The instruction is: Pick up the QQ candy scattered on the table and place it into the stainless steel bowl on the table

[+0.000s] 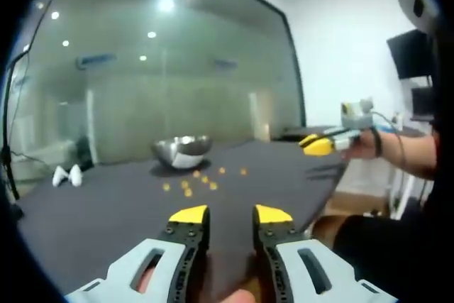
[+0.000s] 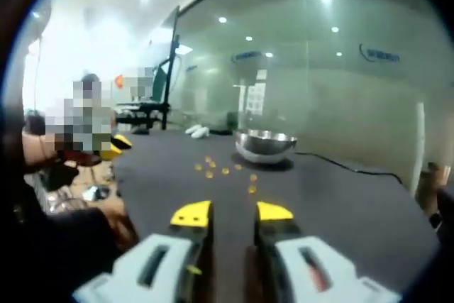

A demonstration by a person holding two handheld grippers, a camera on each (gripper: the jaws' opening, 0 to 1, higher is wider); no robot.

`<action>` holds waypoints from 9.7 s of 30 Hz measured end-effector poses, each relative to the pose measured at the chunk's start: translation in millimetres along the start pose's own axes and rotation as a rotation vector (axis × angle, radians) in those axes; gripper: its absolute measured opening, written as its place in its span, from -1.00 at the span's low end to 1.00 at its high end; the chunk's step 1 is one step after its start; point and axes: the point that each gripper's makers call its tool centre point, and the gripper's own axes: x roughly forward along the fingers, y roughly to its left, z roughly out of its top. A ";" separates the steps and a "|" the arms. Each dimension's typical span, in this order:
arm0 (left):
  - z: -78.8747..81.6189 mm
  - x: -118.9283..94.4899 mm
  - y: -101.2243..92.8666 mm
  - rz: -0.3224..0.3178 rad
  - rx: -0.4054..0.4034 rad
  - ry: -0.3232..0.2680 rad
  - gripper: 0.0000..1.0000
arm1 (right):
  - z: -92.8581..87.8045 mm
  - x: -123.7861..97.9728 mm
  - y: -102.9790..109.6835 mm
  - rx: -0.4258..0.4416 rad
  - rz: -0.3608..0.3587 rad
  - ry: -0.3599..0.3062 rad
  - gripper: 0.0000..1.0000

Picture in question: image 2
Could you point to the yellow QQ candies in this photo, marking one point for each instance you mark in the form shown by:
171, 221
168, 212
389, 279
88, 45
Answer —
225, 171

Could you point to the stainless steel bowl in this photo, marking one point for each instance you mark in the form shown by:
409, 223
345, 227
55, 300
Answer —
264, 148

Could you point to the red ornament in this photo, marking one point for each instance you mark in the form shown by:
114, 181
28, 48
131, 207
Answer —
119, 81

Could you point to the dark grey table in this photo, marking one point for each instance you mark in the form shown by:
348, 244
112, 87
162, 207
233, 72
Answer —
337, 210

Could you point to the white controller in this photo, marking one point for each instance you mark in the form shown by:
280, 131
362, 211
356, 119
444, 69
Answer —
203, 132
194, 130

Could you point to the black upright stand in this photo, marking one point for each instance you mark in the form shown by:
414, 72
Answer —
169, 79

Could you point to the person's black trousers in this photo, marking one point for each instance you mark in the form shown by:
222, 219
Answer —
71, 257

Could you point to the brown wooden chair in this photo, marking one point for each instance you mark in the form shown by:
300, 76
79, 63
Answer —
432, 184

